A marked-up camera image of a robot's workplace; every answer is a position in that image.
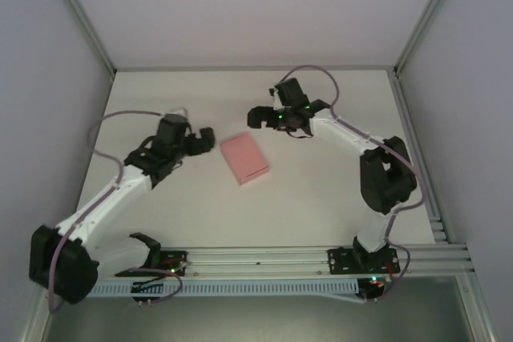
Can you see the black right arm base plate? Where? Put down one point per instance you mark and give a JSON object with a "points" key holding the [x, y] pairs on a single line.
{"points": [[340, 262]]}

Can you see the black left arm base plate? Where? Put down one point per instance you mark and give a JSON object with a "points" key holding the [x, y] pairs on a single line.
{"points": [[176, 260]]}

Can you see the pink paper box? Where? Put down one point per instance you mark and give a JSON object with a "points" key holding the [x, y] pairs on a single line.
{"points": [[244, 155]]}

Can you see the aluminium horizontal frame bar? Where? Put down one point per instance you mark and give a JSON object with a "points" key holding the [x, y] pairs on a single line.
{"points": [[256, 68]]}

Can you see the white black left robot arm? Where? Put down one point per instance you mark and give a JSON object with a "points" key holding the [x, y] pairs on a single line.
{"points": [[116, 198]]}

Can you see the black electronics box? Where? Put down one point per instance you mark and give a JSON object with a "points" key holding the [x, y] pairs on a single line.
{"points": [[146, 290], [372, 288]]}

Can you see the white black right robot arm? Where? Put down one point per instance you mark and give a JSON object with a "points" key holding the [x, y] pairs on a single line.
{"points": [[384, 178]]}

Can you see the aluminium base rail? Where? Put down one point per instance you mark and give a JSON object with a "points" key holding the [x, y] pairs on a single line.
{"points": [[260, 258]]}

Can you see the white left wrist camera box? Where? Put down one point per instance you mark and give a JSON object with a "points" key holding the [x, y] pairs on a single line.
{"points": [[178, 111]]}

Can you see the aluminium side rail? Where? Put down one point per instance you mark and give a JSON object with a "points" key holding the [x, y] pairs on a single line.
{"points": [[417, 125]]}

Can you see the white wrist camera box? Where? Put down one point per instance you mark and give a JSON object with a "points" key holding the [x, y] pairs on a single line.
{"points": [[178, 111], [274, 97]]}

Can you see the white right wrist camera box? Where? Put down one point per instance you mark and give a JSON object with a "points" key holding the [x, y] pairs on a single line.
{"points": [[274, 97]]}

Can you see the aluminium frame corner post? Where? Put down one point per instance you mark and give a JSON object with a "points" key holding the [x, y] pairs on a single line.
{"points": [[431, 17], [82, 17]]}

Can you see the aluminium frame leg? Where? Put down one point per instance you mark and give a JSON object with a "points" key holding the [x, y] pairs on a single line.
{"points": [[36, 322], [479, 310]]}

